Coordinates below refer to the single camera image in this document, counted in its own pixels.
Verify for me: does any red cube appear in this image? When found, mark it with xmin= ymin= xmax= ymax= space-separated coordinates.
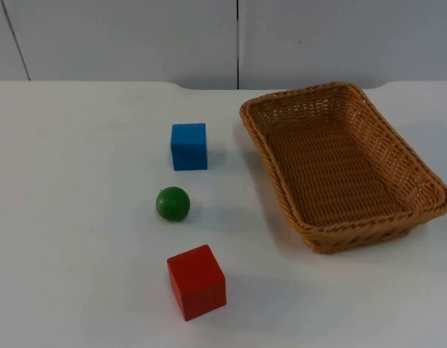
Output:
xmin=166 ymin=244 xmax=227 ymax=322

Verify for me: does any pale brown wicker basket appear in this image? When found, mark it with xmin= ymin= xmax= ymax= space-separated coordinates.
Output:
xmin=239 ymin=81 xmax=447 ymax=255

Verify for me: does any blue cube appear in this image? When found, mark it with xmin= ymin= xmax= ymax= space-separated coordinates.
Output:
xmin=170 ymin=123 xmax=209 ymax=172

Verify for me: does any green ball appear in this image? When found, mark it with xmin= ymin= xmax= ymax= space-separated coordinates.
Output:
xmin=155 ymin=186 xmax=192 ymax=222

